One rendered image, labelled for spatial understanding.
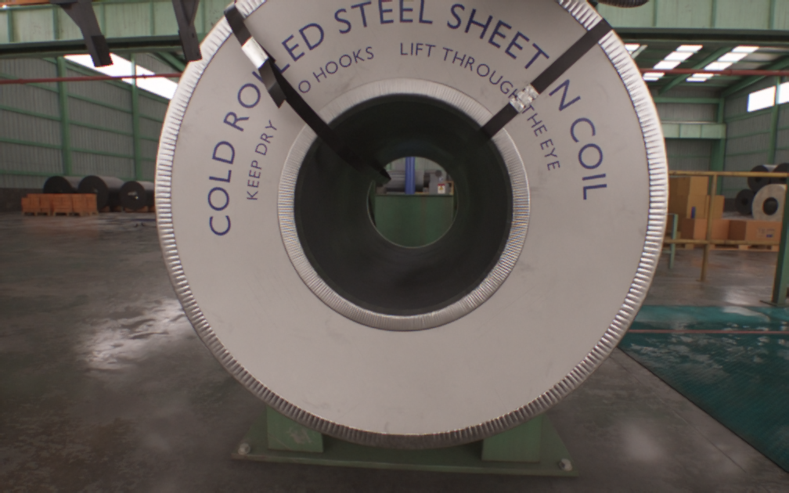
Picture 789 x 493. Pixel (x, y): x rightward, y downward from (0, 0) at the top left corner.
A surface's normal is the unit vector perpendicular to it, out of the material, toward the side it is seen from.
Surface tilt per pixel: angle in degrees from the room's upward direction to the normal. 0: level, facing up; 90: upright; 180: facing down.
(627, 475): 0
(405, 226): 90
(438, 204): 90
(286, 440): 90
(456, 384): 90
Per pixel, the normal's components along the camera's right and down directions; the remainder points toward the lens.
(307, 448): -0.07, 0.12
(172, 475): 0.01, -0.99
